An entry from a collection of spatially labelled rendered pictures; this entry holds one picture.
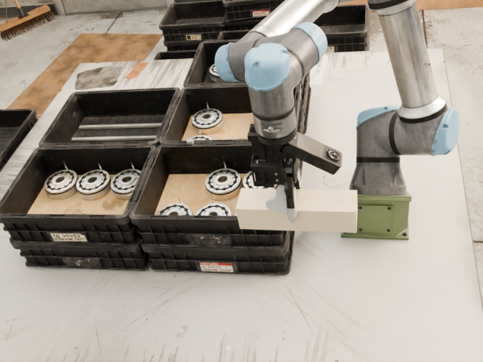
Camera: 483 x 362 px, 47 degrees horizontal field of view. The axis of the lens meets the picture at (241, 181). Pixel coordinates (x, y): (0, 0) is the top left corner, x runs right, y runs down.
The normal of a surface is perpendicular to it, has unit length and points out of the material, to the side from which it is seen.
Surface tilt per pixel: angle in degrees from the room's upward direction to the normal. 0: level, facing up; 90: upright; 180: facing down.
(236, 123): 0
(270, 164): 0
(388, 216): 90
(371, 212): 90
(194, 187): 0
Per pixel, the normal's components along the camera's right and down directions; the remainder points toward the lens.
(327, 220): -0.18, 0.68
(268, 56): -0.15, -0.73
